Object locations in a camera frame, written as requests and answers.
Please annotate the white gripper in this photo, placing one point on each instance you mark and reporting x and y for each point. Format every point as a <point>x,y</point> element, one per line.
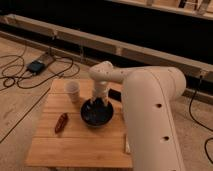
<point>100,90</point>

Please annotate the dark ceramic bowl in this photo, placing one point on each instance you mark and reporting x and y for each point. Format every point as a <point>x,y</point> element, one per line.
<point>96,113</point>

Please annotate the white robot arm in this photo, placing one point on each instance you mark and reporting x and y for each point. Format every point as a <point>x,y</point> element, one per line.
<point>146,95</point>

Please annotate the black phone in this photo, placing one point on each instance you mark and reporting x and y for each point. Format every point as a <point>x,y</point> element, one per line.
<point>114,94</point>

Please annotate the translucent plastic cup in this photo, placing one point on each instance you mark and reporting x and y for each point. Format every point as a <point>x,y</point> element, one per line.
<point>73,90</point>

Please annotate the red-brown oblong object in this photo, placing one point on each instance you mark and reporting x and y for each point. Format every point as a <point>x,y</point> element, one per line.
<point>62,121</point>

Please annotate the white sponge block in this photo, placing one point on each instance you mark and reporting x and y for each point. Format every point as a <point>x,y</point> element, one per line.
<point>127,147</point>

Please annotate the wooden floor rail frame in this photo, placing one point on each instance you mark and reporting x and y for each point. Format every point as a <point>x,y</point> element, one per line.
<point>146,55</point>

